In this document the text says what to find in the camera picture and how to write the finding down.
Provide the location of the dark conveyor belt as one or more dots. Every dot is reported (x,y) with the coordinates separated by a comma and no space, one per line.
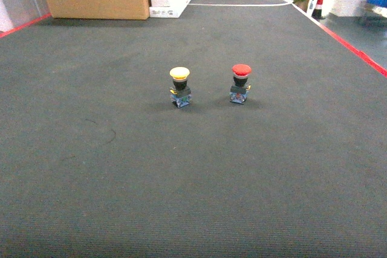
(117,170)

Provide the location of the distant red white cone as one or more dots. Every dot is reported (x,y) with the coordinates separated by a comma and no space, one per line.
(317,12)

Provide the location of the red mushroom push button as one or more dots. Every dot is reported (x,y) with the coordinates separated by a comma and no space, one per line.
(240,88)

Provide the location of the red steel conveyor frame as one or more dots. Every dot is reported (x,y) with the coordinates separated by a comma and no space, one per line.
(209,37)

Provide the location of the yellow mushroom push button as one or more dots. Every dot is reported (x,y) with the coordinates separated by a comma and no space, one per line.
(180,94)

